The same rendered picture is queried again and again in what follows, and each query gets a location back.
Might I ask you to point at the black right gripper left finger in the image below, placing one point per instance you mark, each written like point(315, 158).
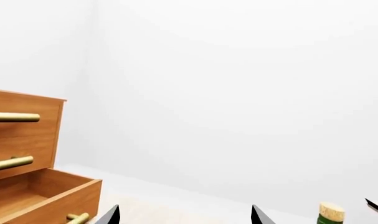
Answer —
point(111, 216)

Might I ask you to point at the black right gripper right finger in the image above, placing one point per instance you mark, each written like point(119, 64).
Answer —
point(259, 217)

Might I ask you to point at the wooden drawer cabinet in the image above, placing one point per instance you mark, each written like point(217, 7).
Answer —
point(23, 137)

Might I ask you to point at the open wooden drawer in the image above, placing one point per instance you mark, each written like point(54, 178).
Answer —
point(45, 196)

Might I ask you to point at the green bottle with cork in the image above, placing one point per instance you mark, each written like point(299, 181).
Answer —
point(330, 213)

